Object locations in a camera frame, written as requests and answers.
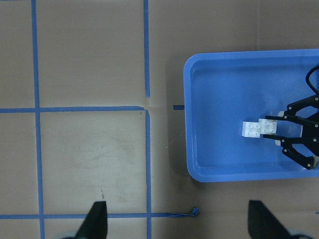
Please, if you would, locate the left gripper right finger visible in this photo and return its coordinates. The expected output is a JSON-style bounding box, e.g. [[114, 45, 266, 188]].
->
[[248, 200, 291, 239]]

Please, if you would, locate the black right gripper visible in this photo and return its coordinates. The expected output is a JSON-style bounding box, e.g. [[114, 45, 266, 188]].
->
[[263, 95, 319, 170]]

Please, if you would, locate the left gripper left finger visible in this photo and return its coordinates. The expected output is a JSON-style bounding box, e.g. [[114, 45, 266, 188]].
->
[[74, 201, 108, 239]]

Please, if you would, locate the white block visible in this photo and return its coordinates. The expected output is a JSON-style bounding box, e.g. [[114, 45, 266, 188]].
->
[[242, 121, 261, 138]]

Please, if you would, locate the blue plastic tray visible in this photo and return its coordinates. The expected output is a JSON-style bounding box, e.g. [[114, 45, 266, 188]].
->
[[183, 49, 319, 182]]

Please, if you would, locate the brown paper table cover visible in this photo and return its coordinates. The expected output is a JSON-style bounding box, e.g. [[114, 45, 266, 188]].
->
[[0, 0, 319, 239]]

